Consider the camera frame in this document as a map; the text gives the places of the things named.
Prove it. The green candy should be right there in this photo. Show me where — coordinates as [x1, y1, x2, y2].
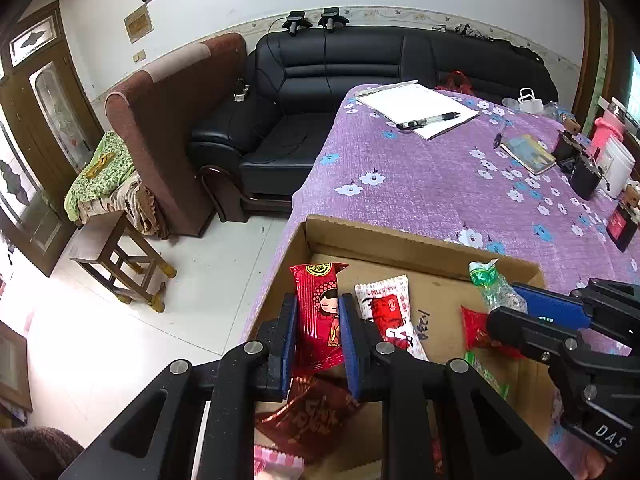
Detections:
[468, 258, 529, 314]

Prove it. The small wall plaque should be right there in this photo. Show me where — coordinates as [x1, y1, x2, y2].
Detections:
[123, 3, 152, 44]

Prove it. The purple floral tablecloth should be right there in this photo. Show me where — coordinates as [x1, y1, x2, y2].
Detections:
[240, 83, 640, 480]

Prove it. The pink sleeved bottle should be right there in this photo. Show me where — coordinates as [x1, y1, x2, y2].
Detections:
[589, 109, 627, 159]

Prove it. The black jar without cork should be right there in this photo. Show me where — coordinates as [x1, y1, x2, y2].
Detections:
[569, 154, 607, 202]

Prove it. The black jar with red label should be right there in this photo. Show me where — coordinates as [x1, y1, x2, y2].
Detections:
[606, 185, 640, 254]

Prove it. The white plastic bag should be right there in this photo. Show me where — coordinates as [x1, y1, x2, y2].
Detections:
[514, 87, 547, 116]

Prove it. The cardboard box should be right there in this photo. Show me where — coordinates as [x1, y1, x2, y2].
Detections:
[247, 214, 552, 480]

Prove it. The brown patterned blanket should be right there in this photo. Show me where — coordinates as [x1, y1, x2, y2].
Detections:
[82, 179, 167, 242]

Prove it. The green patterned cloth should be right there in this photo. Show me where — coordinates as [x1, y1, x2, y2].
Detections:
[63, 130, 137, 224]

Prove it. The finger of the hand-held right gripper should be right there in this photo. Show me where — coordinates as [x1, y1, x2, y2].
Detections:
[486, 305, 584, 377]
[512, 277, 640, 341]

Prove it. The brown armchair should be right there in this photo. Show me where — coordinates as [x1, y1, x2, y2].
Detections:
[104, 32, 249, 239]

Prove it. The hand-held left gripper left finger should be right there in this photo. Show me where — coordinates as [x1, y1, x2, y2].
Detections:
[60, 292, 298, 480]

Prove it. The wooden door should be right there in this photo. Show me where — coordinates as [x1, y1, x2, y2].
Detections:
[0, 0, 104, 279]

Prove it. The small black jar with cork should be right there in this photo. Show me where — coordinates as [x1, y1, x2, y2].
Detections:
[551, 119, 582, 162]

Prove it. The black leather sofa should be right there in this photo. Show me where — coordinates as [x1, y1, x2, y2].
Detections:
[187, 26, 559, 222]

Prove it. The white notepad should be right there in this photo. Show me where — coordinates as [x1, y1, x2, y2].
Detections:
[355, 82, 481, 141]

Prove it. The wooden cabinet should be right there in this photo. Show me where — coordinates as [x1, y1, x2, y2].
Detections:
[574, 0, 640, 141]

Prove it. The plain red snack packet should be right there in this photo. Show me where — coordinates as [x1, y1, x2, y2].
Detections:
[459, 304, 524, 362]

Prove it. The red bag on sofa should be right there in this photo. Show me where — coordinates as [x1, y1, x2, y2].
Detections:
[437, 70, 474, 94]

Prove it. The wooden stool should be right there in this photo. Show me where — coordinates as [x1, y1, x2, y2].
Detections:
[68, 209, 178, 314]

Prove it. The dark brown fuzzy cloth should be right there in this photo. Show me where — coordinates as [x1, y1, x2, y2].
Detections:
[0, 427, 84, 480]

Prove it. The yellow green-edged snack packet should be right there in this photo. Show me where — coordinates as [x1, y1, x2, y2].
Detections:
[464, 352, 511, 402]

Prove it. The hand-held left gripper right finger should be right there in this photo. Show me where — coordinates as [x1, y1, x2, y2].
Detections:
[337, 294, 576, 480]

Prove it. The dark red snack packet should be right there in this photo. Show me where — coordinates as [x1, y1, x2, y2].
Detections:
[254, 374, 367, 464]

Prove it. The red cartoon-girl snack packet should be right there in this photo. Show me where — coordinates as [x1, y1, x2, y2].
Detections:
[289, 262, 351, 372]

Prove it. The black pen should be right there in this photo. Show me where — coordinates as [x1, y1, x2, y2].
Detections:
[396, 112, 461, 131]

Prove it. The thin booklet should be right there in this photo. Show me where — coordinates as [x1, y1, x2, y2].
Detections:
[499, 134, 558, 176]

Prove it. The white red-label snack packet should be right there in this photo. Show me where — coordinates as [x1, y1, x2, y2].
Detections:
[353, 274, 432, 362]

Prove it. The pink cartoon snack packet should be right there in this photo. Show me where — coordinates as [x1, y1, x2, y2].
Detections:
[253, 444, 306, 480]

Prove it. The white plastic jar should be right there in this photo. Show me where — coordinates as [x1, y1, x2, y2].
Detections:
[597, 134, 637, 199]

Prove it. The black device on sofa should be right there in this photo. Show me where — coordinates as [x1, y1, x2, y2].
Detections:
[318, 7, 351, 29]
[282, 9, 309, 37]

